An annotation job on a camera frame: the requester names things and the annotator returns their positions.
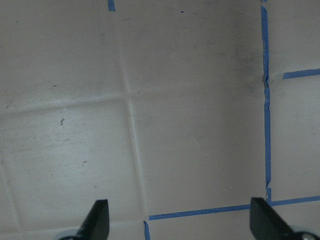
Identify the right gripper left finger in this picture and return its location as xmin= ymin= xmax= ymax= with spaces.
xmin=73 ymin=199 xmax=110 ymax=240

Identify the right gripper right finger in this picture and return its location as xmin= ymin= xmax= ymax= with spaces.
xmin=249 ymin=197 xmax=320 ymax=240

